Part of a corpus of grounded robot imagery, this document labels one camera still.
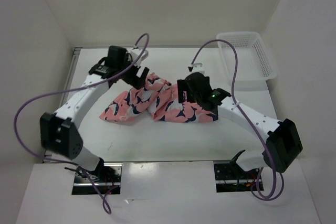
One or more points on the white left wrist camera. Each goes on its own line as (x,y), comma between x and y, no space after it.
(136,52)

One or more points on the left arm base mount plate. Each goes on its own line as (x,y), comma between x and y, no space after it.
(108,184)

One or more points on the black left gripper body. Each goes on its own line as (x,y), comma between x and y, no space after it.
(133,70)

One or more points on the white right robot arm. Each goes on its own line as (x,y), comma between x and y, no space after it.
(280,139)

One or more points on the pink patterned shorts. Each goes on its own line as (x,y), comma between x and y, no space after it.
(158,97)

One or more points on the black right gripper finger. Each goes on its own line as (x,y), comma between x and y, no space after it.
(192,85)
(182,90)

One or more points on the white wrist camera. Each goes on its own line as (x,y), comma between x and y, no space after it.
(136,52)
(196,67)

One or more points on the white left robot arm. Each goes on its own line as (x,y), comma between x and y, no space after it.
(59,130)

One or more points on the white plastic perforated basket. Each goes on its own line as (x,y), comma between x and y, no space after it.
(247,49)

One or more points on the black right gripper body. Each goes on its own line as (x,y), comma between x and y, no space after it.
(192,98)

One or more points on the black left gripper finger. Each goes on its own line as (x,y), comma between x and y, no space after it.
(135,81)
(144,74)

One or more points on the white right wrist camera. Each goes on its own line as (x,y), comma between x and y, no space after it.
(196,67)

